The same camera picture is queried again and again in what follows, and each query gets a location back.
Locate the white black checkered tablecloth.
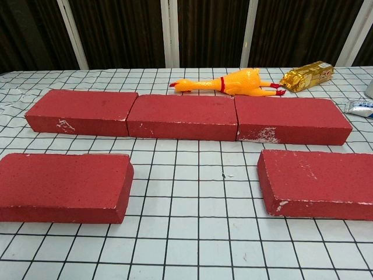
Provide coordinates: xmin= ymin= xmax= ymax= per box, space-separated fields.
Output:
xmin=0 ymin=67 xmax=373 ymax=280

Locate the red brick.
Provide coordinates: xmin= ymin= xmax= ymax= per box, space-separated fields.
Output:
xmin=126 ymin=94 xmax=238 ymax=141
xmin=234 ymin=96 xmax=353 ymax=146
xmin=257 ymin=149 xmax=373 ymax=221
xmin=0 ymin=153 xmax=135 ymax=225
xmin=24 ymin=89 xmax=139 ymax=137

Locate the white blue toothpaste tube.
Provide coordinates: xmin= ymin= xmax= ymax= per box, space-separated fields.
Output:
xmin=343 ymin=99 xmax=373 ymax=119

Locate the yellow rubber chicken toy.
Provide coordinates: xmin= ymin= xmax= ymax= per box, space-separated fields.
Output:
xmin=170 ymin=67 xmax=287 ymax=97

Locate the dark brown curtain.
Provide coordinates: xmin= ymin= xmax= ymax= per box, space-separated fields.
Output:
xmin=0 ymin=0 xmax=373 ymax=74

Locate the gold foil snack packet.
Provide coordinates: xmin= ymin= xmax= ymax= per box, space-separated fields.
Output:
xmin=279 ymin=60 xmax=335 ymax=93

